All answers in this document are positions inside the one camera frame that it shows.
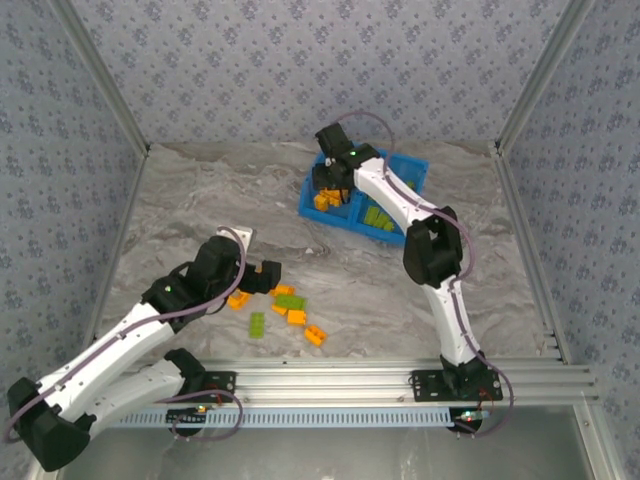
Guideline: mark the aluminium frame leg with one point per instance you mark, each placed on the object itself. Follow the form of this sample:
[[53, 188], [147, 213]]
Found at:
[[597, 445]]

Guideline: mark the orange lego brick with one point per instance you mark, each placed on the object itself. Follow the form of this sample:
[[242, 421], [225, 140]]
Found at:
[[321, 201], [283, 290], [315, 335], [238, 299], [297, 317], [280, 310], [334, 196]]

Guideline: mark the aluminium table side rail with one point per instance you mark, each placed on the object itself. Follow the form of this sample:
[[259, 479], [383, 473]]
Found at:
[[524, 240]]

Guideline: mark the aluminium frame post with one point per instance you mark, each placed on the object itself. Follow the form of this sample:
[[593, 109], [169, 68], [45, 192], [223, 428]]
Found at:
[[102, 75], [542, 75]]

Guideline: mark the aluminium frame crossbar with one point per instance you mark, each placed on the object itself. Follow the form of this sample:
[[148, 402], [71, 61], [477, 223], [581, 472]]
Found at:
[[325, 380]]

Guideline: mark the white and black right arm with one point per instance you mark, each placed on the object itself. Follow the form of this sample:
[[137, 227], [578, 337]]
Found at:
[[445, 320]]

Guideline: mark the green lego plate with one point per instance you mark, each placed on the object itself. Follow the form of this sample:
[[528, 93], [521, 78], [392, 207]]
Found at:
[[258, 325], [291, 301]]

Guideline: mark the blue bin with green legos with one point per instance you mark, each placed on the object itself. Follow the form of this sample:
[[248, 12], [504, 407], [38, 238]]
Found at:
[[407, 170]]

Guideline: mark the small circuit board with LED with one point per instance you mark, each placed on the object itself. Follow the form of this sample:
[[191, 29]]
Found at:
[[470, 419], [187, 416]]

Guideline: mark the grey metal base panel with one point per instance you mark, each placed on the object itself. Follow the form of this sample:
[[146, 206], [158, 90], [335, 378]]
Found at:
[[325, 455]]

